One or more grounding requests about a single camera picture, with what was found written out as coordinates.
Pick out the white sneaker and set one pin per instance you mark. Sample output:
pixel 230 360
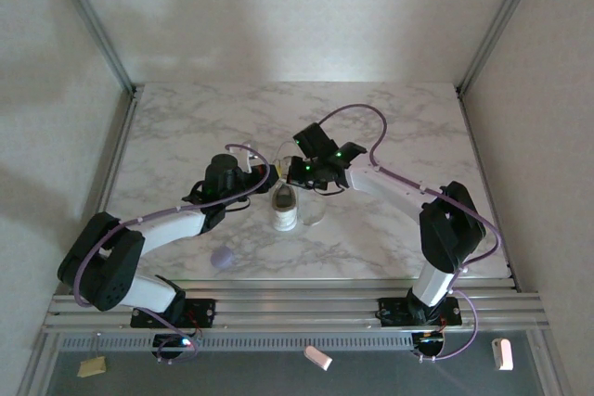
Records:
pixel 321 216

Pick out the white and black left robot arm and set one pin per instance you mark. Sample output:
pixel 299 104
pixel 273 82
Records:
pixel 171 224

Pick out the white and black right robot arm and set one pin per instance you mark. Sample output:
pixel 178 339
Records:
pixel 380 182

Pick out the small lavender ball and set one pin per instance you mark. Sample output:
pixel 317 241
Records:
pixel 223 258

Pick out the circuit board with green light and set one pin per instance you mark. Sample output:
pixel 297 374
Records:
pixel 183 342

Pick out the small white plastic block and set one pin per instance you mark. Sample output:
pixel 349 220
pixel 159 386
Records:
pixel 318 358

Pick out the tan paper tag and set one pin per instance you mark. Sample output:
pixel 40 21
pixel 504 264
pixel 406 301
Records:
pixel 92 367

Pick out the white rectangular box device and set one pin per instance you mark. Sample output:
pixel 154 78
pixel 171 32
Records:
pixel 502 354

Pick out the aluminium table side rail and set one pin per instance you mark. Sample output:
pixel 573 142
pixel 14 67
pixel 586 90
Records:
pixel 117 159
pixel 484 173

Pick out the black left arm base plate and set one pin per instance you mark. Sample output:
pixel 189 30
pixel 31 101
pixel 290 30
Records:
pixel 199 312

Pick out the aluminium mounting rail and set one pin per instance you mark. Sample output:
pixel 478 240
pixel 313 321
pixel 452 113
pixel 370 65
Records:
pixel 297 308

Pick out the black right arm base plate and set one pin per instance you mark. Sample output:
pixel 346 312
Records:
pixel 394 312

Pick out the aluminium frame post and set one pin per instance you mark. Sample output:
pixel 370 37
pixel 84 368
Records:
pixel 499 20
pixel 95 20

